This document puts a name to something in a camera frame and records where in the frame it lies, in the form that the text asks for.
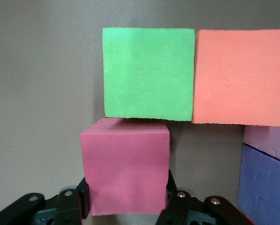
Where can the green foam block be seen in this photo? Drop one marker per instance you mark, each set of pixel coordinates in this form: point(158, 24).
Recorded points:
point(149, 75)

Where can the purple foam block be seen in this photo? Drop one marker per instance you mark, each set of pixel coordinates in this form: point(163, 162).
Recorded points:
point(264, 187)

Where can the orange foam block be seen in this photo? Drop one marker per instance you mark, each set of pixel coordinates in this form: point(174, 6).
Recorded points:
point(238, 77)

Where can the pink foam block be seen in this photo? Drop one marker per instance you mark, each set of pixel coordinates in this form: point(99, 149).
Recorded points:
point(271, 143)

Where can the red foam block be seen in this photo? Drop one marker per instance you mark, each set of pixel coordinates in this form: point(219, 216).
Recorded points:
point(126, 168)

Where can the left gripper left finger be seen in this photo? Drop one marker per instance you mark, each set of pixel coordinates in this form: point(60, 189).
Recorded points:
point(65, 206)

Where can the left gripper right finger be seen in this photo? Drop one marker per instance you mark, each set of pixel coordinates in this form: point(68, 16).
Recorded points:
point(182, 208)

